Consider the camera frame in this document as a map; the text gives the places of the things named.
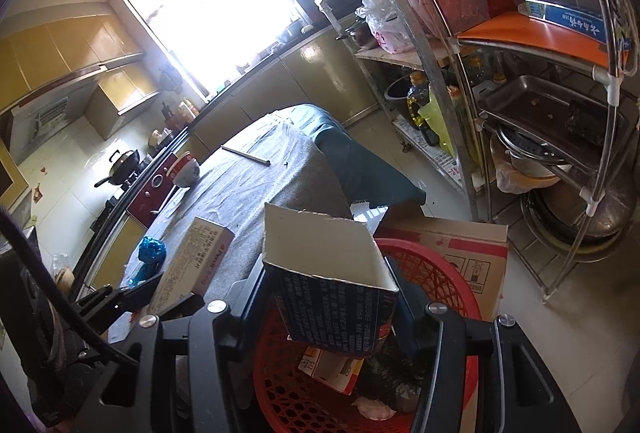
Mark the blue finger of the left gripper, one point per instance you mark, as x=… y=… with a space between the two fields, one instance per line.
x=101 y=308

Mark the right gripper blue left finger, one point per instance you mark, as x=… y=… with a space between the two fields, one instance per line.
x=249 y=309

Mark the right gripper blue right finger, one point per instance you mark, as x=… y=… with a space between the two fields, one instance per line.
x=415 y=330

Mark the white Plendil medicine box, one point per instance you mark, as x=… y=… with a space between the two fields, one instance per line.
x=194 y=264

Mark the blue plastic bag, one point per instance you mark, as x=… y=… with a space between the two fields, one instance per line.
x=151 y=255

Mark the blue Yunnan Baiyao box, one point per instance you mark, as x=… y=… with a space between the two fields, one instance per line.
x=333 y=287

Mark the red plastic trash basket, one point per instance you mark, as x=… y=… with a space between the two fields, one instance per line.
x=300 y=388

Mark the yellow lower kitchen cabinets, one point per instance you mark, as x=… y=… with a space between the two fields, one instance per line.
x=318 y=70

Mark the metal kitchen storage rack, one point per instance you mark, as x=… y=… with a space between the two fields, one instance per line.
x=529 y=97

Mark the cardboard box on floor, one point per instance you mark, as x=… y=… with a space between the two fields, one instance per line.
x=478 y=251

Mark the dark red built-in oven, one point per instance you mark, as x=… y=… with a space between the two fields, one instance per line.
x=147 y=203

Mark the black wok with lid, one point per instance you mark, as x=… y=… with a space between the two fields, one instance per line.
x=123 y=167

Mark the red and white bowl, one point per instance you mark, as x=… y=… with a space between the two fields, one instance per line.
x=185 y=171

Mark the long thin wooden stick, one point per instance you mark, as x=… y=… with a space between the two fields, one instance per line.
x=236 y=152

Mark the grey tablecloth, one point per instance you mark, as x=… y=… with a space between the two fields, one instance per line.
x=316 y=166

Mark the grey range hood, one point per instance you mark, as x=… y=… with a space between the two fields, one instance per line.
x=32 y=124

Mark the white pink plastic bag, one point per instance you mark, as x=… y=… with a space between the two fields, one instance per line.
x=385 y=26

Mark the black microwave oven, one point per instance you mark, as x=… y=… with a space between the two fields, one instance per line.
x=310 y=13

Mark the yellow upper wall cabinets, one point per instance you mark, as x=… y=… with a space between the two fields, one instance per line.
x=40 y=60

